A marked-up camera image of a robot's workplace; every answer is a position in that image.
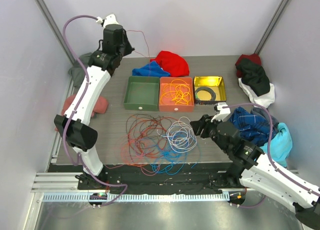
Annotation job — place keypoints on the dusty pink cloth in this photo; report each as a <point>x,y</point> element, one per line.
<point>100,107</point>

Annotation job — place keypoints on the cyan cloth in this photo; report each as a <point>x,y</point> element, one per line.
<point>281,145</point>

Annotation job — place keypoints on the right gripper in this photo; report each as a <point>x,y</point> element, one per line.
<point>199,125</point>

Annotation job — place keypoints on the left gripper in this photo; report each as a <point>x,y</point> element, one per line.
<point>129,48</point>

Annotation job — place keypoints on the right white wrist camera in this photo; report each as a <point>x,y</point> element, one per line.
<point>222,111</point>

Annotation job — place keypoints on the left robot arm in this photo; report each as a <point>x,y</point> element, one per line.
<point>73,126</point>

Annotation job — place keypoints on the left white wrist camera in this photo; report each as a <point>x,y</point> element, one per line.
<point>108,20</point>

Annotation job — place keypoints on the white cloth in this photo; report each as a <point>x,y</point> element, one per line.
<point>264,100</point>

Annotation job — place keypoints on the black cloth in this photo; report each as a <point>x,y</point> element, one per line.
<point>254,76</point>

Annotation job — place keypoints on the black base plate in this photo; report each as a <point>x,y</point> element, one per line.
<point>187,179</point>

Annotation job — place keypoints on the blue plaid cloth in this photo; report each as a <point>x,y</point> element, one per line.
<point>252,128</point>

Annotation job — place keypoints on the green drawer box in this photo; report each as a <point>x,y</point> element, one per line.
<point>142,93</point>

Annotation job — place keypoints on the salmon drawer box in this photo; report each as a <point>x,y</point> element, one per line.
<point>176,94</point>

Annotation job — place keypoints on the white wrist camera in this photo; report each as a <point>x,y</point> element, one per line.
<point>222,111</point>
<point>108,20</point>

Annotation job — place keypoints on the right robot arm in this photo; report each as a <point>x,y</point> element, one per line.
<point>255,170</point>

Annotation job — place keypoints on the slotted cable duct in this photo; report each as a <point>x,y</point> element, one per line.
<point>100,197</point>

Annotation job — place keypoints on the dark red cloth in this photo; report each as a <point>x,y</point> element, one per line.
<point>252,57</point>

